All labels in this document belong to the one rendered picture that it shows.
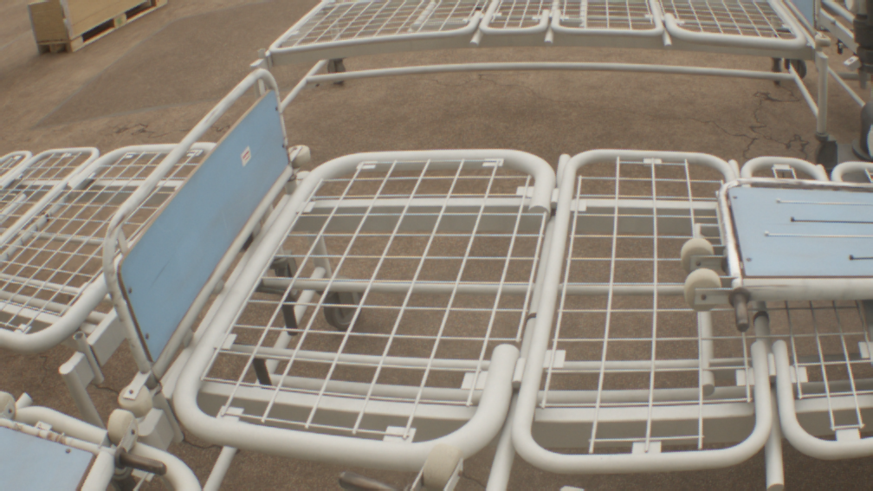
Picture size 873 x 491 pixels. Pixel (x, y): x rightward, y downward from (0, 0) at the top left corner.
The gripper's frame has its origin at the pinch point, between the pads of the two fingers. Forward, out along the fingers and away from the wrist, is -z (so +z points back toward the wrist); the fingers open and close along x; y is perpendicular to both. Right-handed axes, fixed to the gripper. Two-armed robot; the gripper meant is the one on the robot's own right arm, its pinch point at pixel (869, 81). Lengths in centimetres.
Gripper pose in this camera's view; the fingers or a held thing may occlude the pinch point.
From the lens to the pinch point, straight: 221.6
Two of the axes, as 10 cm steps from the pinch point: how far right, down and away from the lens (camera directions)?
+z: -1.0, -9.3, -3.6
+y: 9.9, -0.4, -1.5
